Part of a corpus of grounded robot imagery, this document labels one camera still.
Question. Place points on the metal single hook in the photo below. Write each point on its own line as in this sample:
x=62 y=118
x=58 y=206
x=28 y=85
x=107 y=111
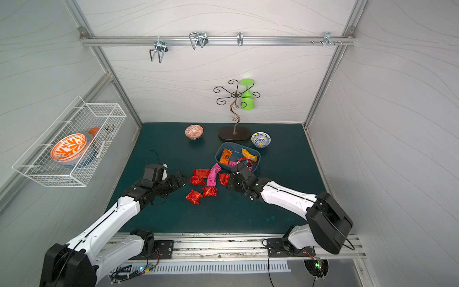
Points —
x=240 y=39

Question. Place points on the metal double hook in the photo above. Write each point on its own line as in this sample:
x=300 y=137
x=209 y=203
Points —
x=158 y=51
x=198 y=39

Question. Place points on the aluminium top rail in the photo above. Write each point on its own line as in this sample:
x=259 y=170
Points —
x=214 y=41

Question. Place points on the orange and blue patterned bowl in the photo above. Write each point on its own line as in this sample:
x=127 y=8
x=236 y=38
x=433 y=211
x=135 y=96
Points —
x=194 y=132

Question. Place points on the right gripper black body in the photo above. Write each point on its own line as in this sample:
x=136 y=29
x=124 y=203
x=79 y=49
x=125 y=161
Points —
x=242 y=176

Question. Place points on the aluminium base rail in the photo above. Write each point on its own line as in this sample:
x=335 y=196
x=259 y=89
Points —
x=233 y=246

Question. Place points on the green plastic cup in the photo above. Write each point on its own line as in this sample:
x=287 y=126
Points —
x=247 y=98

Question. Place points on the metal double hook middle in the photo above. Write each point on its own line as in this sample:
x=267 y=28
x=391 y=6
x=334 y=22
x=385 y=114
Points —
x=198 y=39

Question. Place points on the long pink tea bag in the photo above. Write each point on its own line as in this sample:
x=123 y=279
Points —
x=212 y=177

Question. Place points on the round black floor port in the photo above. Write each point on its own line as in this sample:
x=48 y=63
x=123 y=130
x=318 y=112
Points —
x=318 y=268

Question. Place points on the copper mug tree stand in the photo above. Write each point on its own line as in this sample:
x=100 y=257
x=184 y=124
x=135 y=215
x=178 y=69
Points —
x=234 y=133

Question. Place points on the metal hook right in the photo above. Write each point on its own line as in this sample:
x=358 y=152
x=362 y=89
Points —
x=327 y=41

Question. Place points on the blue yellow patterned small bowl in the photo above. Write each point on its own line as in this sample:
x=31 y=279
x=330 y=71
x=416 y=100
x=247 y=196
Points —
x=261 y=140

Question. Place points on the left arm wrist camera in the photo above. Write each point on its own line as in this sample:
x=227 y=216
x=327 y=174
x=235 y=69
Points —
x=155 y=172

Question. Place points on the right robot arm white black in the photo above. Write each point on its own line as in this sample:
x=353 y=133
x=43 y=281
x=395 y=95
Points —
x=327 y=224

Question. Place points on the white wire wall basket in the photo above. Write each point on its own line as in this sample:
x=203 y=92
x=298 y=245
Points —
x=78 y=117

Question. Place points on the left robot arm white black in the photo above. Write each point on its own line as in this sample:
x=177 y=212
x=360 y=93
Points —
x=83 y=261

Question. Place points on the yellow orange tea bag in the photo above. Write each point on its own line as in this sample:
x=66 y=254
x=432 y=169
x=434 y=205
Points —
x=248 y=155

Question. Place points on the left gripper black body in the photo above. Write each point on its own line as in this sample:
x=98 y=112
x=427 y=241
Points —
x=173 y=183

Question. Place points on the white vent strip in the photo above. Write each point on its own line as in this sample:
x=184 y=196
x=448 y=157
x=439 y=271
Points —
x=220 y=267

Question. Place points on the teal plastic storage box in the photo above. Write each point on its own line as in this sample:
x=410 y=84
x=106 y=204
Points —
x=237 y=154

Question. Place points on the orange white floral bowl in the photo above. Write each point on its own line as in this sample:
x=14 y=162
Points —
x=70 y=149

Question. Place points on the metal double hook left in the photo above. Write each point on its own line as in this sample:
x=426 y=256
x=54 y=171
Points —
x=158 y=51

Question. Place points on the orange spoon in basket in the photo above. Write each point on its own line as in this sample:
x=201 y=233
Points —
x=93 y=132

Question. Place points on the small red tea bag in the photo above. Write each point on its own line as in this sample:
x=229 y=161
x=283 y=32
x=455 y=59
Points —
x=209 y=191

